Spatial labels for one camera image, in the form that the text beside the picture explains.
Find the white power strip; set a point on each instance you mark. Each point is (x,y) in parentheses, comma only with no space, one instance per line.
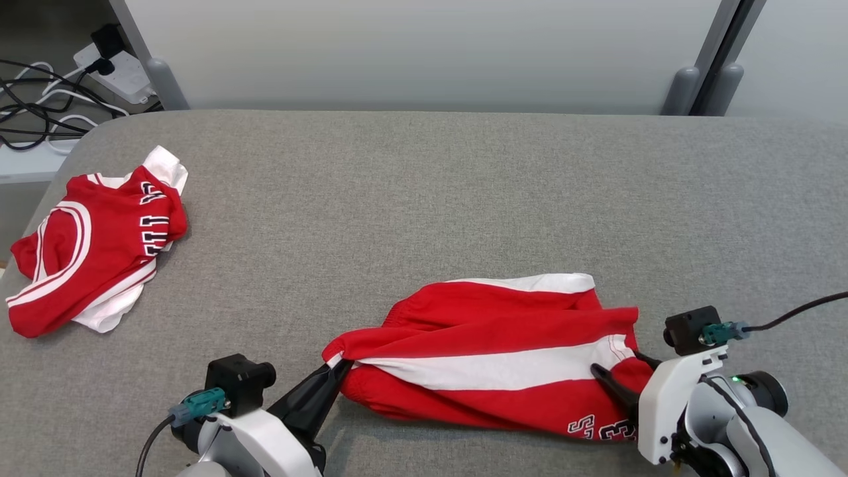
(126,79)

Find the red shorts with white stripe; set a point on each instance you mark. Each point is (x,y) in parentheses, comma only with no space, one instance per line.
(497,318)

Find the flat white box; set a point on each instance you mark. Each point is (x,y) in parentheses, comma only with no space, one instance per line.
(33,162)

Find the thin grey partition post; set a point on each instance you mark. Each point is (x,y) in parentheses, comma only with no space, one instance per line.
(129,26)

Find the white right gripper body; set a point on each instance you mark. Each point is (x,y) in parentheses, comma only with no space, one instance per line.
(662,404)

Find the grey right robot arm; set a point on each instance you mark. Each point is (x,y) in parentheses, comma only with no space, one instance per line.
(795,444)

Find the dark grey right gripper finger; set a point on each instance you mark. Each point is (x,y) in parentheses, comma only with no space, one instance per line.
(648,362)
(619,394)

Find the grey partition foot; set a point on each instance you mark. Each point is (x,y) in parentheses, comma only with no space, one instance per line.
(681,93)
(723,89)
(165,86)

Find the black mains plug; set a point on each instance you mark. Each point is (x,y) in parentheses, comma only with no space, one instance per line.
(98,66)

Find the red white basketball jersey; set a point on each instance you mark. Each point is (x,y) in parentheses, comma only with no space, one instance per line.
(99,245)

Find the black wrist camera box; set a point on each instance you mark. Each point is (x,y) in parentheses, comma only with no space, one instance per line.
(235,384)
(689,328)

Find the grey double partition post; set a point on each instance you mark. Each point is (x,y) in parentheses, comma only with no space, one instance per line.
(722,33)

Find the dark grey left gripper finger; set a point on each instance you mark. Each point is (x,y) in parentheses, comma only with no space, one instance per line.
(324,411)
(311,391)

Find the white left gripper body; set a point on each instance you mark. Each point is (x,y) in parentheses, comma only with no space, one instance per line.
(278,450)

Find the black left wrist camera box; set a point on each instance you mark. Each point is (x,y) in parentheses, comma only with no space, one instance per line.
(235,384)

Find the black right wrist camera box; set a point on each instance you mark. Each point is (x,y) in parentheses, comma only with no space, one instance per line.
(689,328)

